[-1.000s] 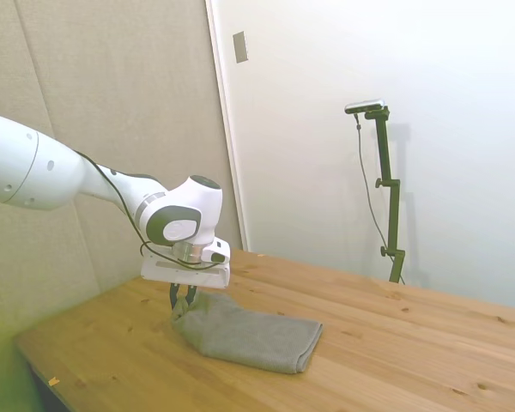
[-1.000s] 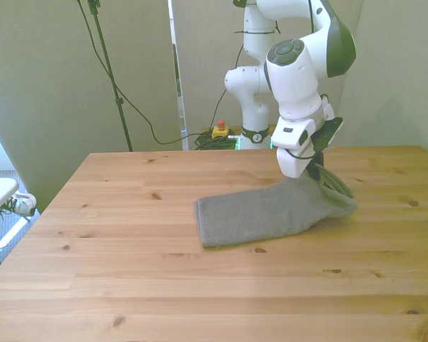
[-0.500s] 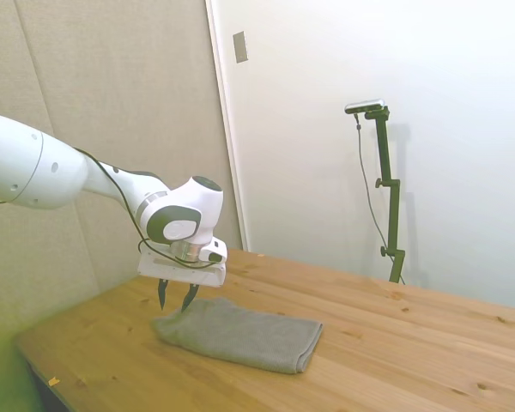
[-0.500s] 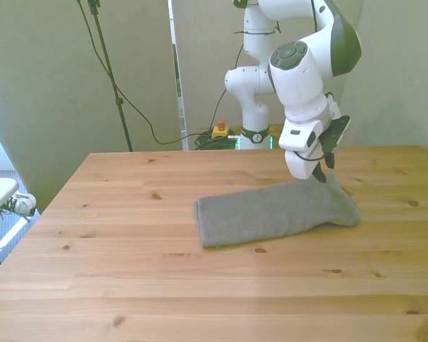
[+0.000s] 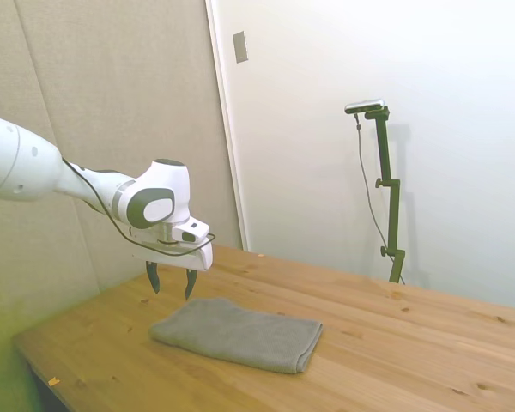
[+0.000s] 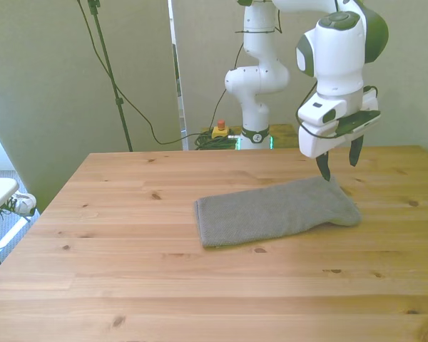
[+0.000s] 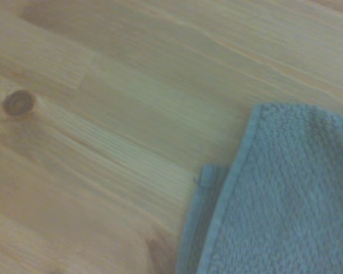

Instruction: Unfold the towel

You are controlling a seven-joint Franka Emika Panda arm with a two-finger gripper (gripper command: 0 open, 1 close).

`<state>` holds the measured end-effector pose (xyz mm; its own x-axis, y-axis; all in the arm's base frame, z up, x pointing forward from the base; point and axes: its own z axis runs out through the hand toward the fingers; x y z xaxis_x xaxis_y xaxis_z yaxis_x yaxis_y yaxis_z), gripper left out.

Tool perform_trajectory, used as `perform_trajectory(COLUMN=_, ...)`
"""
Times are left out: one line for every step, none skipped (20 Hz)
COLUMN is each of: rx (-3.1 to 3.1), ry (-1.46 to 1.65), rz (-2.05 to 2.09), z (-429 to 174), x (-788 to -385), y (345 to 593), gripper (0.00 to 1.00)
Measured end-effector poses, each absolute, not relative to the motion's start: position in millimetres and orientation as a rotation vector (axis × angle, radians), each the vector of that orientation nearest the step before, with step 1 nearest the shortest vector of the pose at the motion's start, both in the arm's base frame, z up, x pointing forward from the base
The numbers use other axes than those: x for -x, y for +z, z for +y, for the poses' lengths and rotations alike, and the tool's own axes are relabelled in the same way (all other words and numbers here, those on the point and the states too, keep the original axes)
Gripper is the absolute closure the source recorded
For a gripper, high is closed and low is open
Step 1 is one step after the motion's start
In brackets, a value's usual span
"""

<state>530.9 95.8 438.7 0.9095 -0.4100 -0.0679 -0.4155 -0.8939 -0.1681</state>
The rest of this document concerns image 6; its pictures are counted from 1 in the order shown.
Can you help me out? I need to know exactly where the white sneaker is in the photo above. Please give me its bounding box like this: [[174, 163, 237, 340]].
[[0, 192, 38, 217]]

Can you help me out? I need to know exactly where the coiled black cable bundle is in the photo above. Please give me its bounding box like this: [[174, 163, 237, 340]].
[[193, 130, 237, 151]]

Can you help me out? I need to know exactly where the long black cable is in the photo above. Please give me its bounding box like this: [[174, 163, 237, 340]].
[[76, 0, 203, 145]]

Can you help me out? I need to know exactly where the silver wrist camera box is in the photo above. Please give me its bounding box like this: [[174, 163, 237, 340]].
[[335, 110, 382, 137]]

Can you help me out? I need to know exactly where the white vertical panel edge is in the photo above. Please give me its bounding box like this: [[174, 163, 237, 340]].
[[167, 0, 190, 151]]

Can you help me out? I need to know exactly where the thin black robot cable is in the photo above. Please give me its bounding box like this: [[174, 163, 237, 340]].
[[208, 29, 282, 131]]

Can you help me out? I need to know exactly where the black tripod stand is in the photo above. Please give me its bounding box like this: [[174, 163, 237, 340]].
[[87, 0, 134, 152]]

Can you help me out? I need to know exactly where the grey towel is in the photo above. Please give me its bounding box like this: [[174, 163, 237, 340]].
[[194, 175, 363, 249]]

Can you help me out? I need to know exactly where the yellow emergency stop button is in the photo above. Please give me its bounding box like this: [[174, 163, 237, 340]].
[[211, 120, 230, 140]]

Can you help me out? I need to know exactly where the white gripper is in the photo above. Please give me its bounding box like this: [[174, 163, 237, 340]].
[[297, 88, 381, 183]]

